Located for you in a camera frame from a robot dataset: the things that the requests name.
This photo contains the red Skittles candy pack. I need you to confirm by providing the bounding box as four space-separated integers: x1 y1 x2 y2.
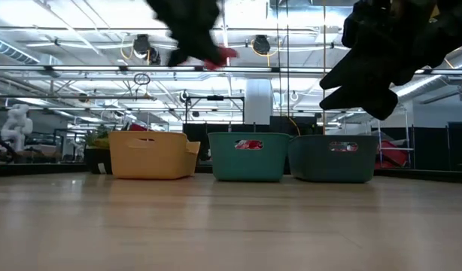
203 46 240 72

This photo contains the black hanging ring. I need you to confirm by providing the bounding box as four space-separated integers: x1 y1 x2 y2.
132 72 151 87

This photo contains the black hanging cable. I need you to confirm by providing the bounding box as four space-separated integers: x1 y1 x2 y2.
275 0 281 117
285 0 291 118

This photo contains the yellow plastic bin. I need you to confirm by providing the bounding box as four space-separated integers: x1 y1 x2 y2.
108 130 202 181

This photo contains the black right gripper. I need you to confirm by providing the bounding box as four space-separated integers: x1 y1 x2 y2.
318 0 462 122

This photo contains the potted succulent plant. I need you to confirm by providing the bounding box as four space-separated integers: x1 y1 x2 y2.
83 127 114 175

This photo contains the dark blue plastic bin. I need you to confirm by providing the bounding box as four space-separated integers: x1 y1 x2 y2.
288 134 380 184

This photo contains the black gantry frame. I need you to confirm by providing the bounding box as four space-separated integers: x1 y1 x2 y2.
184 96 245 124

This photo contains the white robot figure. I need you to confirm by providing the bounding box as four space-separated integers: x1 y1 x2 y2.
0 104 34 152

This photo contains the metal rack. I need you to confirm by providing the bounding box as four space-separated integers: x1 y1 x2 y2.
376 107 412 169

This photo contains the teal plastic bin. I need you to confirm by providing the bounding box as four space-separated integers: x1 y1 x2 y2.
207 132 292 183

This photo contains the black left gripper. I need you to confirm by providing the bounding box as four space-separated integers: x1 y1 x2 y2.
146 0 227 68

